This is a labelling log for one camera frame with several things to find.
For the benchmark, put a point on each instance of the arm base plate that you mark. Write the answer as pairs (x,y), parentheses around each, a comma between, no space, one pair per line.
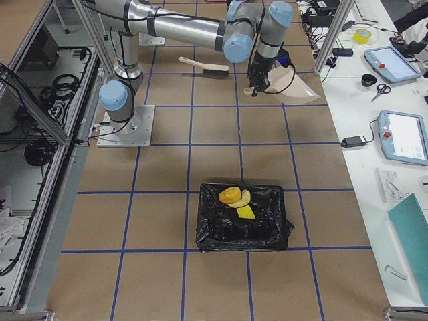
(146,40)
(136,133)

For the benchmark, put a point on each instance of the aluminium frame post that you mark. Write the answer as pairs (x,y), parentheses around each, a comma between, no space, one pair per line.
(338,21)

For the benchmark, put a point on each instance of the far teach pendant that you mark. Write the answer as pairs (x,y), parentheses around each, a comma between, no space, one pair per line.
(391,65)

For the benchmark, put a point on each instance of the small black bowl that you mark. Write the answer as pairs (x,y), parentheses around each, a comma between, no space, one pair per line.
(368,80)

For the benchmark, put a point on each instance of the black power adapter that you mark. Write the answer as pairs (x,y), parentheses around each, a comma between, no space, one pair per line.
(353,141)

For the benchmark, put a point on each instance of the near teach pendant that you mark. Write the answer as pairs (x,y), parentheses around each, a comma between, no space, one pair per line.
(403,137)

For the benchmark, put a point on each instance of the beige dustpan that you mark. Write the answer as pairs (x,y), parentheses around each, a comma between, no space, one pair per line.
(285,87)

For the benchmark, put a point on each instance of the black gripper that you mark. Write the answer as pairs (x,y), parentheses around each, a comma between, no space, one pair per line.
(260,64)

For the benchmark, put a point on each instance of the teal folder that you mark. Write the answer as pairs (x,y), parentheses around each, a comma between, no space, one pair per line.
(411,228)

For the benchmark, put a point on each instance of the clear plastic bag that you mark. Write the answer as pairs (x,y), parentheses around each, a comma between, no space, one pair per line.
(390,193)

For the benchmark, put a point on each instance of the yellow sponge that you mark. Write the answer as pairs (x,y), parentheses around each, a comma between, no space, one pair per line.
(245,212)

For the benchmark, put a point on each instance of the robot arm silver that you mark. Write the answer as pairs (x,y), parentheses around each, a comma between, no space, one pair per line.
(250,34)

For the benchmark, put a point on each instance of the teach pendant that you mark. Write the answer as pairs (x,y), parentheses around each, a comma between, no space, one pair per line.
(403,137)
(391,65)

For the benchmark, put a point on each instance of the bin with black bag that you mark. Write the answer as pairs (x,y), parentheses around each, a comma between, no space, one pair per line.
(220,229)

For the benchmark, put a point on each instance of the croissant bread piece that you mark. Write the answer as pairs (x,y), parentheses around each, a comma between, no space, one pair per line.
(244,200)

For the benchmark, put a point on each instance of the allen key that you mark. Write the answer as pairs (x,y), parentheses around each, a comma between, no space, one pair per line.
(395,272)

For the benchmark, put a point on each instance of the beige hand brush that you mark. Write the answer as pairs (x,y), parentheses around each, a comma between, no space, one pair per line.
(205,66)

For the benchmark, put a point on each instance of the yellow tape roll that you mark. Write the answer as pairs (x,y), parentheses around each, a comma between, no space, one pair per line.
(361,36)

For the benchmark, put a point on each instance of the black scissors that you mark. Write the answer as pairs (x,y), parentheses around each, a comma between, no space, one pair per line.
(381,89)

